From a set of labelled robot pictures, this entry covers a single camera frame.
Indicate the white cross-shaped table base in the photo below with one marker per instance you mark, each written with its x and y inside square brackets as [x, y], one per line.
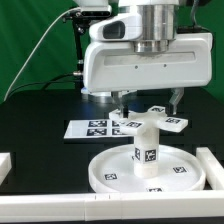
[154, 118]

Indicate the white round table top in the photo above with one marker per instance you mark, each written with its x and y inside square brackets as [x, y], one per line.
[117, 170]

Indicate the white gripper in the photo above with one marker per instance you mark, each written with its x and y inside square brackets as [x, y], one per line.
[115, 66]

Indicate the white fence rail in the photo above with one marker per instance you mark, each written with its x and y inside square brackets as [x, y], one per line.
[5, 165]
[89, 207]
[213, 168]

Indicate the black camera on stand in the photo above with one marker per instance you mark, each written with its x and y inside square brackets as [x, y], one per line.
[81, 18]

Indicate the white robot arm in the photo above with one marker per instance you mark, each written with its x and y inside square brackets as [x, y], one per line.
[135, 46]

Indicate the white front fence rail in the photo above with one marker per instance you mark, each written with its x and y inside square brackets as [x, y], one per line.
[89, 207]

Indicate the white fiducial marker sheet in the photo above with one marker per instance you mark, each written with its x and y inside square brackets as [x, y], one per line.
[86, 129]

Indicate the white right fence rail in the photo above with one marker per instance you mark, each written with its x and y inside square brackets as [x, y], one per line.
[213, 168]

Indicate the white left fence rail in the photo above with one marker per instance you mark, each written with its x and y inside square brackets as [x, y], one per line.
[5, 165]

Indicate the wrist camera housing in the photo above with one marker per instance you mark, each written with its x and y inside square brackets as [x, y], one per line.
[123, 27]

